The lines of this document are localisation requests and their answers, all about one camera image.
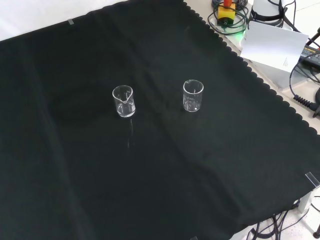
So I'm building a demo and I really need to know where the yellow stop button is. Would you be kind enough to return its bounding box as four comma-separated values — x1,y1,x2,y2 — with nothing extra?
216,0,237,27

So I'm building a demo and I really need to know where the black power adapter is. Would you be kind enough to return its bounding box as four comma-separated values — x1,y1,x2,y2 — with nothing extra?
299,44,320,67

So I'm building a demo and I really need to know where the clear glass beaker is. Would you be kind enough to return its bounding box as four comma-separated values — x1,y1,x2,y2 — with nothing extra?
182,79,205,113
112,84,136,118

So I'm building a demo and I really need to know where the dark green cable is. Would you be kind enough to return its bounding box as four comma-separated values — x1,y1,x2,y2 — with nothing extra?
207,3,250,35

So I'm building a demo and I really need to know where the black scalloped bench cloth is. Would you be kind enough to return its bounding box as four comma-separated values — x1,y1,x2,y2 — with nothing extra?
0,0,320,240

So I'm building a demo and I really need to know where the pale board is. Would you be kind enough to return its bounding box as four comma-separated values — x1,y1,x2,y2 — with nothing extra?
239,20,310,74

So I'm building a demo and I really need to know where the white table leg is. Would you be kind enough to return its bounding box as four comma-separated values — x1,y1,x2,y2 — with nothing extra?
298,186,318,214

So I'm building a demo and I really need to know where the black cable with ribbed plug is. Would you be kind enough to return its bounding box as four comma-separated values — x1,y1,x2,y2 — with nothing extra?
289,59,320,111

